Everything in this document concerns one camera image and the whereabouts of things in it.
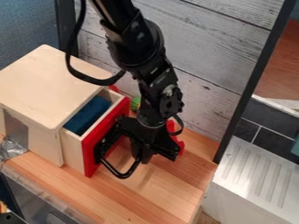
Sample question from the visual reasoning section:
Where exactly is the cabinet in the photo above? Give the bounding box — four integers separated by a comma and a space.
0, 44, 127, 168

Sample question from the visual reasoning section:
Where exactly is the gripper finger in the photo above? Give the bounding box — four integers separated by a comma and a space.
153, 145, 182, 162
129, 138, 155, 165

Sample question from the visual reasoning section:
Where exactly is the green toy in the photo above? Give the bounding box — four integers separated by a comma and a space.
129, 96, 143, 112

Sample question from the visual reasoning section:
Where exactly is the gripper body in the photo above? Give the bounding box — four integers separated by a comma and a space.
115, 115, 183, 162

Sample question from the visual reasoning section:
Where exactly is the black frame post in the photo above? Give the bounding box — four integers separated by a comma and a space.
211, 0, 299, 165
54, 0, 81, 58

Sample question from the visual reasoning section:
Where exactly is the small red toy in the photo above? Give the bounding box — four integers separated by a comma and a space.
107, 84, 122, 94

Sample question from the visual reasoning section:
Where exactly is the crumpled silver foil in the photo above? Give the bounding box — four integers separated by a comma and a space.
0, 137, 29, 162

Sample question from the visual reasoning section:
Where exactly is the drawer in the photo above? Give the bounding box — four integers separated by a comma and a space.
58, 87, 143, 179

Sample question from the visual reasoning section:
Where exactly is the black cable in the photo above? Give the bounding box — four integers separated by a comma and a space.
64, 0, 128, 87

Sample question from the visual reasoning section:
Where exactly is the blue cloth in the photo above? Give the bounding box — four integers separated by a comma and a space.
63, 95, 115, 137

